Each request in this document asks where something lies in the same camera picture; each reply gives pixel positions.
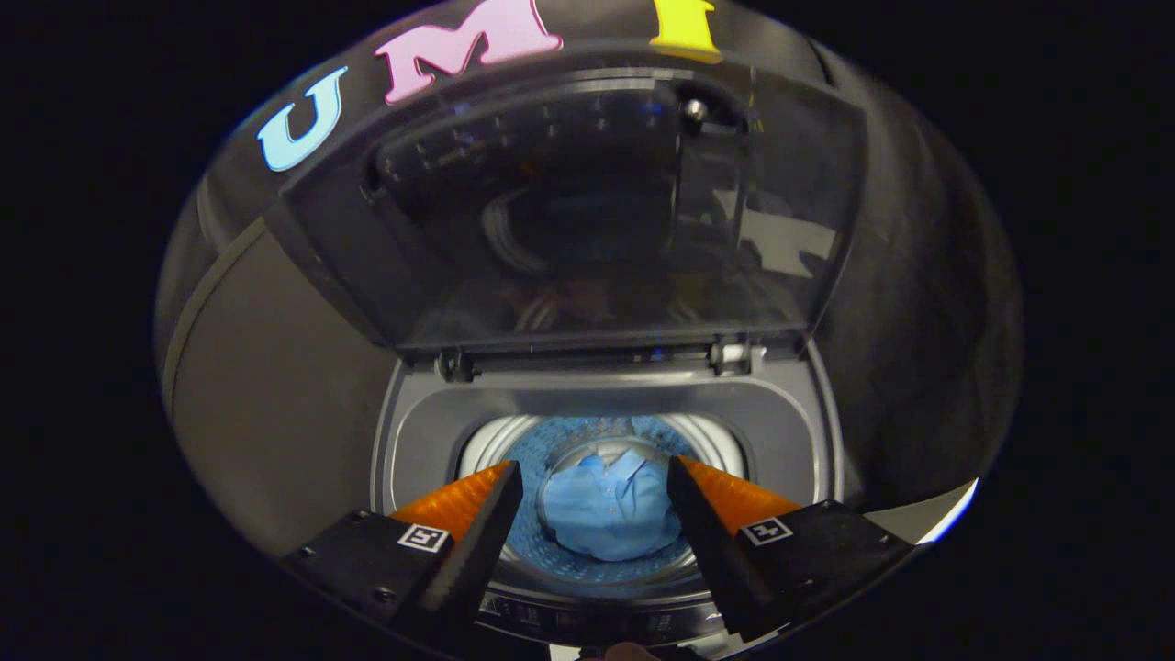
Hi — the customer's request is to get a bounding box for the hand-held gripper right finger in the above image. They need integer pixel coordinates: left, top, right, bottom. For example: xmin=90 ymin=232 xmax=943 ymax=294
xmin=666 ymin=455 xmax=916 ymax=643

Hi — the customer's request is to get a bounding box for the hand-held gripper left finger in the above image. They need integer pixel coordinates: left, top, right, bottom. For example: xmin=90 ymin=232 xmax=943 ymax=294
xmin=280 ymin=460 xmax=525 ymax=649

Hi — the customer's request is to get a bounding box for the light blue polo shirt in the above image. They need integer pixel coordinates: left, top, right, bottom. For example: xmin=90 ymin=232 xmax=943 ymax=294
xmin=540 ymin=447 xmax=685 ymax=563

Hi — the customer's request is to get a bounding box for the dark transparent washing machine lid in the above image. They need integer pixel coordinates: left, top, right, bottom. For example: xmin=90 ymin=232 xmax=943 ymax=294
xmin=264 ymin=53 xmax=869 ymax=357

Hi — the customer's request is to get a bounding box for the grey box stand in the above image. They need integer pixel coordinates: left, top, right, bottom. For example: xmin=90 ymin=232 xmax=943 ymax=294
xmin=163 ymin=216 xmax=407 ymax=561

